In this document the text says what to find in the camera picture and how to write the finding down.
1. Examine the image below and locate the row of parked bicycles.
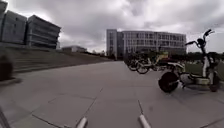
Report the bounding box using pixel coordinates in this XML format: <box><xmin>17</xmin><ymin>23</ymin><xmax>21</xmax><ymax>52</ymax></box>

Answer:
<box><xmin>123</xmin><ymin>52</ymin><xmax>174</xmax><ymax>75</ymax></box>

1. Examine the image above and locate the grey concrete slab pavement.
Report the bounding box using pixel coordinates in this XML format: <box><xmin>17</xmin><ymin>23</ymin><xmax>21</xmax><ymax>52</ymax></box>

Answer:
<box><xmin>0</xmin><ymin>60</ymin><xmax>224</xmax><ymax>128</ymax></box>

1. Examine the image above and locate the low building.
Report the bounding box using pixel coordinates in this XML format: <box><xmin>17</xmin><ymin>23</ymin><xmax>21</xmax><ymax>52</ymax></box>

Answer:
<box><xmin>61</xmin><ymin>45</ymin><xmax>88</xmax><ymax>54</ymax></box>

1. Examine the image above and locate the wide grey building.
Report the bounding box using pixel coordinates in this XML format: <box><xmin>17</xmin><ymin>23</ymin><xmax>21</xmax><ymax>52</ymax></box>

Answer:
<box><xmin>106</xmin><ymin>28</ymin><xmax>188</xmax><ymax>59</ymax></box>

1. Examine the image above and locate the grassy bank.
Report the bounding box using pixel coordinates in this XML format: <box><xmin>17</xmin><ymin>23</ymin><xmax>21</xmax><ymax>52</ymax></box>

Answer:
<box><xmin>0</xmin><ymin>46</ymin><xmax>113</xmax><ymax>74</ymax></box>

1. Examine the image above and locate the robot's own part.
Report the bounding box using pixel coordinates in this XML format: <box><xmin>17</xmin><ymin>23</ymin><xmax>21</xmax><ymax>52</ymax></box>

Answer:
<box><xmin>138</xmin><ymin>114</ymin><xmax>152</xmax><ymax>128</ymax></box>
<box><xmin>75</xmin><ymin>116</ymin><xmax>89</xmax><ymax>128</ymax></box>

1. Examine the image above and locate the dark layered building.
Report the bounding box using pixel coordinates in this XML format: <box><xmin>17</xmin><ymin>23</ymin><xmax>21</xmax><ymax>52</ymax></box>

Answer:
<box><xmin>25</xmin><ymin>14</ymin><xmax>62</xmax><ymax>50</ymax></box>

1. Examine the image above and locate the grass patch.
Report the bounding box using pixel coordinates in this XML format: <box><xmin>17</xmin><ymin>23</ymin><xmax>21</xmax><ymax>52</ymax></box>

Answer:
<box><xmin>183</xmin><ymin>60</ymin><xmax>224</xmax><ymax>83</ymax></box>

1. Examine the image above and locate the white electric scooter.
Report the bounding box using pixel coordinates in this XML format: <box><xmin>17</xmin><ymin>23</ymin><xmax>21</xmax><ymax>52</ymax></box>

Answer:
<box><xmin>157</xmin><ymin>28</ymin><xmax>222</xmax><ymax>94</ymax></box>

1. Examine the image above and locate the dark glass building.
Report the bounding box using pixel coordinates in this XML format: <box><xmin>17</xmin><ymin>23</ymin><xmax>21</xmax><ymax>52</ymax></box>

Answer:
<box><xmin>0</xmin><ymin>0</ymin><xmax>28</xmax><ymax>46</ymax></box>

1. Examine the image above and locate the dark bush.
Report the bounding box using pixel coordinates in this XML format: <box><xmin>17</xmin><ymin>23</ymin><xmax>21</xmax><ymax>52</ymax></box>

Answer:
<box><xmin>0</xmin><ymin>54</ymin><xmax>15</xmax><ymax>82</ymax></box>

